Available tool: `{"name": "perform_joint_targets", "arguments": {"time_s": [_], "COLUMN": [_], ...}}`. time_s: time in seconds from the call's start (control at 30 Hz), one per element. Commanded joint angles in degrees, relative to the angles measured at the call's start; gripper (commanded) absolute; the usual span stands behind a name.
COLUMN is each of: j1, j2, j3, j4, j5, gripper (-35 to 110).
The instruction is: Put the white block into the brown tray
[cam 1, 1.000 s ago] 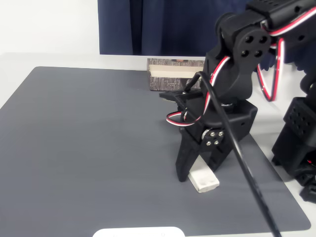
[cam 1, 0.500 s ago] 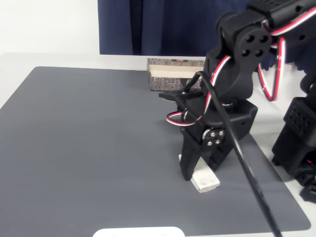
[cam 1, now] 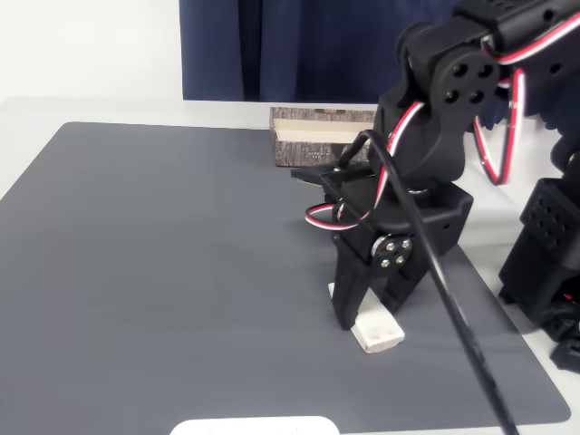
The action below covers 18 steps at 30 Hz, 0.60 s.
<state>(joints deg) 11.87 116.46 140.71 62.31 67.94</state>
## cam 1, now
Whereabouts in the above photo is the white rectangular block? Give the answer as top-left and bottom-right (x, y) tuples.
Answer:
(327, 283), (405, 355)

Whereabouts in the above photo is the brown patterned cardboard tray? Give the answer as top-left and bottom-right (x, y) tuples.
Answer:
(269, 106), (380, 169)

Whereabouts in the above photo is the white rounded plastic device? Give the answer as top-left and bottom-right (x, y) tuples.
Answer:
(169, 415), (341, 435)

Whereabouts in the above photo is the grey table mat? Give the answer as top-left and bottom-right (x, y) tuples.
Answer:
(0, 121), (572, 435)

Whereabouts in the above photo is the navy blue curtain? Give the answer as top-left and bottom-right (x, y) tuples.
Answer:
(179, 0), (580, 132)

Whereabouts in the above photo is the red white black servo cable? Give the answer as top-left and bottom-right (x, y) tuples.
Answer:
(470, 8), (580, 188)
(304, 101), (427, 233)

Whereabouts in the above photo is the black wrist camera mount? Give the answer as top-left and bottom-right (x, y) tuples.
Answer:
(289, 163), (377, 192)

